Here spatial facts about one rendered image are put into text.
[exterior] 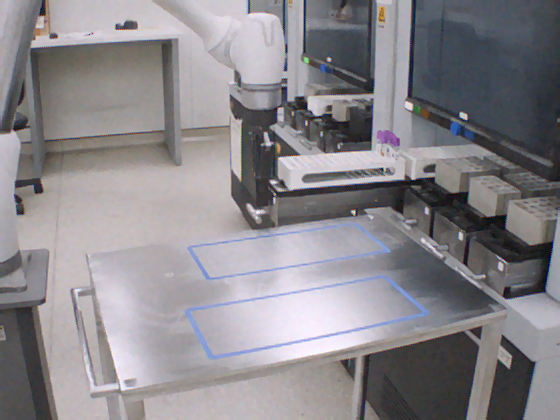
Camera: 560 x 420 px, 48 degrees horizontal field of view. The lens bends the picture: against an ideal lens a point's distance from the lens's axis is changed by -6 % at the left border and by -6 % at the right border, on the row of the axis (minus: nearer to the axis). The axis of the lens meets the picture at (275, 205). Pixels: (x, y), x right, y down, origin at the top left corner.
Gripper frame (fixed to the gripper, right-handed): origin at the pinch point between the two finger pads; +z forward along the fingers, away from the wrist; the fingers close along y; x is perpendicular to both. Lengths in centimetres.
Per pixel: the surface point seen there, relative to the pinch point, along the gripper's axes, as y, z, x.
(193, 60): 350, 18, -40
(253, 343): -67, -2, 19
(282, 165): 0.8, -5.8, -5.3
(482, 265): -45, 3, -33
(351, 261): -45.4, -2.0, -4.4
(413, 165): -4.7, -5.1, -37.1
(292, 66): 111, -12, -42
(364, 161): -3.0, -6.4, -24.6
